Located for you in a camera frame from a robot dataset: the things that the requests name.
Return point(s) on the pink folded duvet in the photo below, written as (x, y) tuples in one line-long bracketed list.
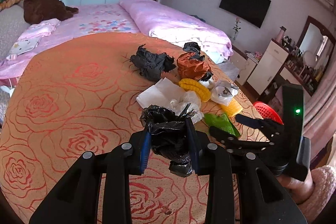
[(160, 21)]

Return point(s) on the crumpled brown wrapper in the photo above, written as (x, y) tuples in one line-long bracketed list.
[(192, 65)]

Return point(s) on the pink thermos bottle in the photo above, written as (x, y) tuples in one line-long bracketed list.
[(280, 34)]

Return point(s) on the crumpled printed white paper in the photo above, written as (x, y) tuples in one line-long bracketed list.
[(223, 92)]

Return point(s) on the pink floral bed sheet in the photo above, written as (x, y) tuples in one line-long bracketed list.
[(91, 19)]

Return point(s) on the white bedside table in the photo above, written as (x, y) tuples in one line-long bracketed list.
[(245, 62)]

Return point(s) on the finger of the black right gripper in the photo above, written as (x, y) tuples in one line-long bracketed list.
[(267, 126), (242, 146)]

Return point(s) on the black plastic bag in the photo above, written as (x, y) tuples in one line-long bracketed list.
[(169, 137)]

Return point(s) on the wall mounted black television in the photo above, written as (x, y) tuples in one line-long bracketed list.
[(253, 11)]

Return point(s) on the orange rose pattern blanket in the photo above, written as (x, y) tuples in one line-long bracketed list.
[(81, 96)]

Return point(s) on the red plastic basket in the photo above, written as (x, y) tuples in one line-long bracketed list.
[(267, 112)]

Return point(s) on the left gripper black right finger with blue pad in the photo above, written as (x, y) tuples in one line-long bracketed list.
[(242, 189)]

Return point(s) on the person's right hand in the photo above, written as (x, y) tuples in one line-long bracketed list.
[(300, 191)]

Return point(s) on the white mesh cloth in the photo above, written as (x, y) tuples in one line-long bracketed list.
[(188, 104)]

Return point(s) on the white tall cabinet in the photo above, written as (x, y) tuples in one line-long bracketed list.
[(268, 66)]

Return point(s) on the brown teddy bear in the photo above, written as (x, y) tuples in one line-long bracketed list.
[(36, 11)]

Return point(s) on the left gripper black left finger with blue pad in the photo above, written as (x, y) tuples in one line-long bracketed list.
[(74, 198)]

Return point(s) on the dresser mirror brown frame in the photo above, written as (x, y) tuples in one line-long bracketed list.
[(316, 39)]

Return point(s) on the orange foam piece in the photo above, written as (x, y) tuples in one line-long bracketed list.
[(232, 108)]

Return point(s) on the white paper napkin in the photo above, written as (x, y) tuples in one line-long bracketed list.
[(160, 94)]

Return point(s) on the pink pillow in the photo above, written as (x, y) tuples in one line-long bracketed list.
[(30, 38)]

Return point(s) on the yellow foam net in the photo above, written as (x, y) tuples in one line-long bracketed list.
[(192, 85)]

